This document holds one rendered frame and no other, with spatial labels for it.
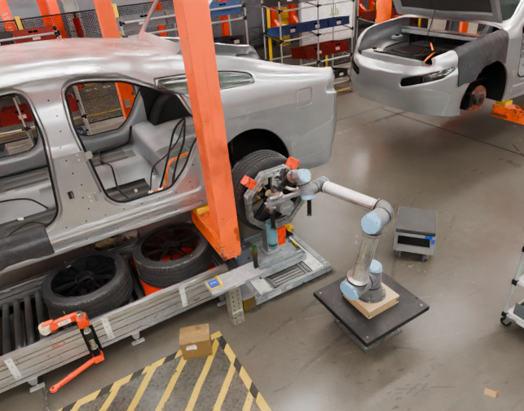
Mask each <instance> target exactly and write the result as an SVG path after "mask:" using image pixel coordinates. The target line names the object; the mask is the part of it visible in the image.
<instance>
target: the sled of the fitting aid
mask: <svg viewBox="0 0 524 411"><path fill-rule="evenodd" d="M285 239H286V240H287V241H288V242H289V243H290V244H291V245H293V246H294V247H295V248H296V249H297V253H296V254H293V255H291V256H289V257H287V258H285V259H281V260H280V261H278V262H275V263H273V264H271V265H268V266H266V267H263V268H261V269H260V270H261V271H262V272H263V276H260V277H259V279H260V280H261V279H262V278H264V277H267V276H269V275H271V274H274V273H276V272H278V271H281V270H283V269H285V268H286V267H290V266H292V265H294V264H296V263H299V262H301V261H302V260H305V259H306V252H305V251H304V250H303V249H302V248H301V247H300V246H298V245H297V243H296V242H295V241H292V240H291V239H290V238H289V237H287V238H285Z"/></svg>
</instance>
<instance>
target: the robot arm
mask: <svg viewBox="0 0 524 411"><path fill-rule="evenodd" d="M310 178H311V174H310V171H309V170H307V169H300V170H293V169H291V170H287V169H281V171H280V175H279V172H278V173H277V174H276V176H275V177H274V178H273V180H274V181H276V182H280V184H279V185H278V186H277V187H276V188H277V189H278V190H279V191H281V192H282V191H283V190H284V188H285V187H286V186H287V185H288V183H289V182H290V183H297V186H298V188H299V191H300V193H301V197H302V200H304V201H306V200H310V199H313V198H315V194H316V193H318V192H323V193H327V194H328V195H330V196H333V197H336V198H338V199H341V200H343V201H346V202H349V203H350V204H352V205H355V206H358V207H360V208H363V209H365V210H368V211H370V213H368V214H366V215H365V216H364V217H363V218H362V220H361V226H362V229H363V231H362V234H361V237H360V240H359V245H358V249H357V251H356V255H355V258H354V263H353V266H352V269H350V270H349V271H348V273H347V276H346V279H345V280H344V281H343V282H342V283H341V284H340V288H341V292H342V293H343V294H344V295H345V296H346V297H347V298H348V299H351V300H356V299H357V298H359V297H360V298H362V299H364V300H367V301H377V300H379V299H380V298H382V296H383V288H382V286H381V276H382V265H381V263H379V262H378V261H376V260H375V259H373V256H374V254H375V251H376V247H377V244H378V241H379V238H380V235H381V233H382V230H383V227H384V226H385V225H386V224H388V223H390V222H391V220H392V219H393V217H394V210H393V208H392V206H391V204H390V203H389V202H388V201H385V200H383V199H378V200H376V199H374V198H371V197H368V196H365V195H363V194H361V193H358V192H355V191H352V190H350V189H348V188H344V187H342V186H340V185H337V184H334V183H331V182H329V180H328V179H327V178H326V177H319V178H317V179H316V180H314V181H312V182H311V181H310Z"/></svg>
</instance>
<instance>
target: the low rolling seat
mask: <svg viewBox="0 0 524 411"><path fill-rule="evenodd" d="M436 223H437V212H436V211H435V210H422V209H415V208H407V207H399V212H398V217H397V222H396V228H395V233H394V247H393V250H396V256H397V258H400V257H401V251H406V252H412V253H417V254H423V256H422V258H421V260H422V261H424V262H425V261H427V260H428V258H429V256H430V255H433V253H434V245H435V240H436Z"/></svg>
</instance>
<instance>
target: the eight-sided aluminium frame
mask: <svg viewBox="0 0 524 411"><path fill-rule="evenodd" d="M281 169H287V170H290V168H289V167H288V166H286V165H285V164H282V165H279V166H275V167H272V168H270V169H267V170H262V171H260V172H259V173H258V174H257V176H256V178H255V179H254V181H255V182H257V184H256V186H255V187H254V189H253V190H251V189H249V188H248V190H247V191H246V193H245V194H244V207H245V214H246V216H245V217H246V219H247V220H248V221H249V222H250V223H251V224H253V225H255V226H257V227H259V228H261V229H263V230H265V231H266V224H265V223H263V222H261V221H259V220H257V219H255V218H254V217H253V205H252V198H253V196H254V194H255V193H256V191H257V190H258V189H259V187H260V186H261V184H262V182H263V181H264V179H266V178H269V177H271V176H272V175H276V174H277V173H278V172H279V173H280V171H281ZM304 202H305V201H304V200H302V197H301V195H300V196H297V200H296V201H295V202H294V204H293V210H292V211H291V212H290V213H289V214H286V215H285V216H284V217H283V218H281V219H277V220H276V221H277V222H276V223H277V228H279V227H282V226H284V225H286V224H289V223H291V222H292V221H293V218H294V217H295V215H296V214H297V212H298V211H299V210H300V209H301V207H302V205H304Z"/></svg>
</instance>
